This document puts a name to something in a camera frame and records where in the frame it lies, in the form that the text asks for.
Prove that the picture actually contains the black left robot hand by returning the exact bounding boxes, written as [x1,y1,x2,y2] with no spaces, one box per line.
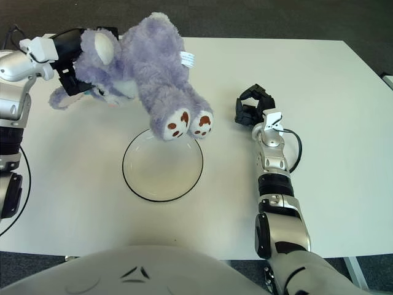
[50,26,119,96]

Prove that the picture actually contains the purple plush bunny doll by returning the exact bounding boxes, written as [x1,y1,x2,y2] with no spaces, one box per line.
[49,12,215,142]

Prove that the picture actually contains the white plate with black rim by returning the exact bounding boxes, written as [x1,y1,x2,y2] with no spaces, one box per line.
[122,128,204,203]

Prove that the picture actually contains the grey robot torso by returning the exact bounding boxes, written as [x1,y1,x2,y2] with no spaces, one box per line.
[0,244,271,295]

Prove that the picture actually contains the white desk corner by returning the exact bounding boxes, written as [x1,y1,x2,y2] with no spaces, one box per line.
[380,72,393,90]

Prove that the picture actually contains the grey table leg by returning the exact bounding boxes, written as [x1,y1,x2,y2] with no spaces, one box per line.
[342,256,371,291]

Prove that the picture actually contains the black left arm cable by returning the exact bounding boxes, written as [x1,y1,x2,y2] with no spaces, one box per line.
[0,23,32,238]

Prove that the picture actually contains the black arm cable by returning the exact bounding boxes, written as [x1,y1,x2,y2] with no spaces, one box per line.
[281,128,303,175]
[0,23,32,238]

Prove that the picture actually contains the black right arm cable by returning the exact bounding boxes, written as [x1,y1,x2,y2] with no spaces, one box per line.
[281,128,303,175]

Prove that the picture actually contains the black metal bracket with screws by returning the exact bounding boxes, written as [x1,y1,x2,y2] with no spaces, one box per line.
[263,265,277,295]

